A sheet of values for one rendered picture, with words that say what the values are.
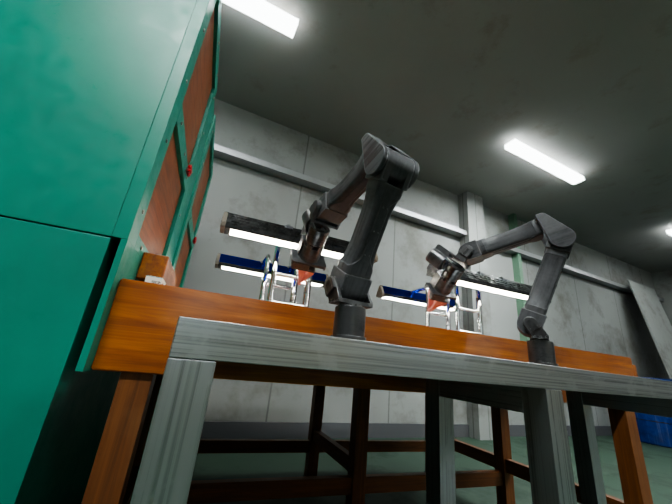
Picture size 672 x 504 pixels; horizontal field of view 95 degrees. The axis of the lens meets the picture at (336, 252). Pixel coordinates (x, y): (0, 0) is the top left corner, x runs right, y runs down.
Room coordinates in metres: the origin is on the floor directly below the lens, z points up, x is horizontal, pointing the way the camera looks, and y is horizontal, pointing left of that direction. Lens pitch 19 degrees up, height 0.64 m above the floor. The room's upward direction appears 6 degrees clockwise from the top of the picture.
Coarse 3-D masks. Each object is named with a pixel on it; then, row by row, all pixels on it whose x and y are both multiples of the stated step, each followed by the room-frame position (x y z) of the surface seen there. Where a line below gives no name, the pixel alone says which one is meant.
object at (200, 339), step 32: (192, 320) 0.32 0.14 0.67; (192, 352) 0.33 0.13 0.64; (224, 352) 0.34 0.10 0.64; (256, 352) 0.35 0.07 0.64; (288, 352) 0.37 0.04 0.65; (320, 352) 0.38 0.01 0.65; (352, 352) 0.40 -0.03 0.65; (384, 352) 0.42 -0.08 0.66; (416, 352) 0.44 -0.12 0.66; (448, 352) 0.47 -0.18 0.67; (512, 384) 0.52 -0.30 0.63; (544, 384) 0.56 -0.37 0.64; (576, 384) 0.59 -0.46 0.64; (608, 384) 0.64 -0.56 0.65; (640, 384) 0.69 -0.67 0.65
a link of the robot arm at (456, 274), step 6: (450, 258) 0.97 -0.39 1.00; (444, 264) 0.99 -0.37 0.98; (450, 264) 0.96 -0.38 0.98; (456, 264) 0.96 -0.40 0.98; (444, 270) 0.99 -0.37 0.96; (450, 270) 0.96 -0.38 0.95; (456, 270) 0.95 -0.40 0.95; (462, 270) 0.96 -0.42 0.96; (444, 276) 0.99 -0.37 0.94; (450, 276) 0.97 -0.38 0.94; (456, 276) 0.97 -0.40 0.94; (456, 282) 0.99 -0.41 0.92
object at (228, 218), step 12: (228, 216) 1.01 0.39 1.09; (240, 216) 1.03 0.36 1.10; (228, 228) 1.00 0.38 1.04; (240, 228) 1.00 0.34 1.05; (252, 228) 1.02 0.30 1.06; (264, 228) 1.04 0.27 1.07; (276, 228) 1.06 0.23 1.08; (288, 228) 1.09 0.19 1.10; (288, 240) 1.07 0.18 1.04; (336, 240) 1.16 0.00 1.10; (336, 252) 1.14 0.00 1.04
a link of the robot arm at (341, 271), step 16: (400, 160) 0.50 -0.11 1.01; (368, 176) 0.54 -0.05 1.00; (384, 176) 0.50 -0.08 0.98; (400, 176) 0.52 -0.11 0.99; (368, 192) 0.54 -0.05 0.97; (384, 192) 0.52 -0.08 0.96; (400, 192) 0.53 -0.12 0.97; (368, 208) 0.55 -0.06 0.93; (384, 208) 0.54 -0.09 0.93; (368, 224) 0.55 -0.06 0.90; (384, 224) 0.56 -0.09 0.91; (352, 240) 0.59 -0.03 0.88; (368, 240) 0.57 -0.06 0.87; (352, 256) 0.58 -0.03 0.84; (368, 256) 0.59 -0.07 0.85; (336, 272) 0.62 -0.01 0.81; (352, 272) 0.59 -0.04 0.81; (368, 272) 0.61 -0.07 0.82; (352, 288) 0.61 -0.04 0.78; (368, 288) 0.62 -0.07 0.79
